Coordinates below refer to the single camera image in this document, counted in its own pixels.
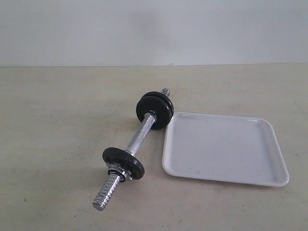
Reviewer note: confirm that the silver star collar nut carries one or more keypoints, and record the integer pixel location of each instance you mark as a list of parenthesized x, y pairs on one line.
[(118, 170)]

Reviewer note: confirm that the white plastic tray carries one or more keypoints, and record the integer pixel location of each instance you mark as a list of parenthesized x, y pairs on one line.
[(226, 148)]

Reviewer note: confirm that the black weight plate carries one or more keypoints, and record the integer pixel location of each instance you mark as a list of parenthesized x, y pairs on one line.
[(161, 96), (158, 108), (112, 155)]

